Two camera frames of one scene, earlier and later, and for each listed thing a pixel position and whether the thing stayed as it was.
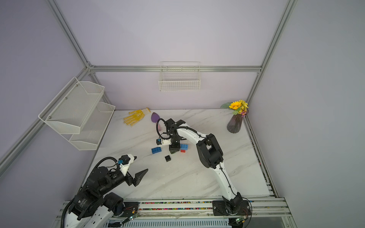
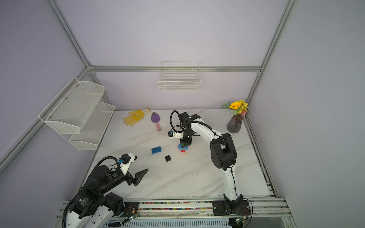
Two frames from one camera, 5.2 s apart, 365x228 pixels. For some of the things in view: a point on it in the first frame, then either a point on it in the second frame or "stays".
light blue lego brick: (184, 147) stays
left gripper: (138, 177) stays
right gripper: (175, 147) → (187, 143)
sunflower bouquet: (240, 107) stays
